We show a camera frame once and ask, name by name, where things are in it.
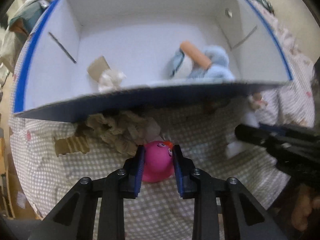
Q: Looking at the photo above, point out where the checkered bed sheet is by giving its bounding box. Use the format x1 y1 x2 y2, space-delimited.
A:
9 0 316 239

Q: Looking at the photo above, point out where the blue white cardboard box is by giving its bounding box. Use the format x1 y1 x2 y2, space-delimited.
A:
13 0 293 122

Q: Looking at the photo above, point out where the light blue plush toy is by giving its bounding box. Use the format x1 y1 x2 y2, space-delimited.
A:
168 42 235 82

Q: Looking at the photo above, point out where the beige soft tube toy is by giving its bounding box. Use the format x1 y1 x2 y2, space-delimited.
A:
180 41 212 70

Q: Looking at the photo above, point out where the white plush doll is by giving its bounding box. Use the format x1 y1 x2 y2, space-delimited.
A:
225 93 268 159

